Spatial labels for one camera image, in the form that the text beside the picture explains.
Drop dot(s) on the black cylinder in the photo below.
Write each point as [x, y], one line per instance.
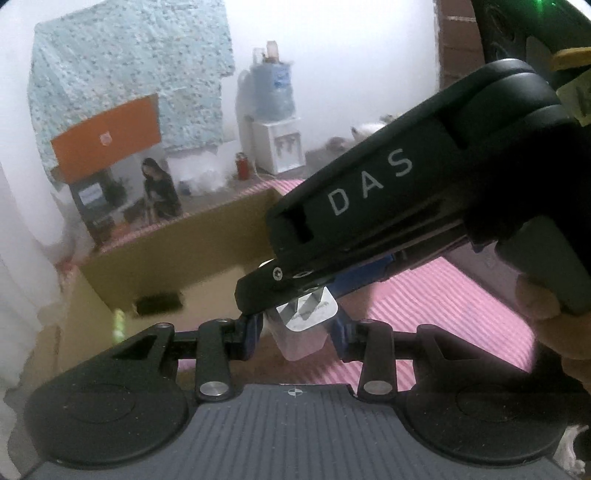
[159, 303]

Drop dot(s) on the blue water jug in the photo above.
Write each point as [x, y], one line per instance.
[273, 92]

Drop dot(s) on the pink checkered tablecloth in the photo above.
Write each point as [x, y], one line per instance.
[437, 293]

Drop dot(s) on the brown wooden door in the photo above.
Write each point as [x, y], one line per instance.
[459, 40]

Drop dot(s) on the floral blue cloth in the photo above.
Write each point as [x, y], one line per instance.
[97, 58]

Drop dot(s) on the red thermos bottle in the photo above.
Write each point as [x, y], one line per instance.
[242, 166]

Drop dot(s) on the brown cardboard box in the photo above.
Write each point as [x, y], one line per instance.
[200, 256]

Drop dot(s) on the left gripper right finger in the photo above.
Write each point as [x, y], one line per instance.
[372, 344]

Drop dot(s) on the person's right hand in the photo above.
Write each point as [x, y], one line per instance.
[567, 335]

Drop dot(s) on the water dispenser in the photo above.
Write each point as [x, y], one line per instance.
[277, 145]

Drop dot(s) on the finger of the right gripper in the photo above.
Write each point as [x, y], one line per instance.
[276, 282]
[361, 276]

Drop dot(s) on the white curtain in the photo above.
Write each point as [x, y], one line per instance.
[30, 301]

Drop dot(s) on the Philips product box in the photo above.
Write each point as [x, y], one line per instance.
[116, 169]

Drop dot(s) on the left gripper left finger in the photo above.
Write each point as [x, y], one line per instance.
[219, 342]

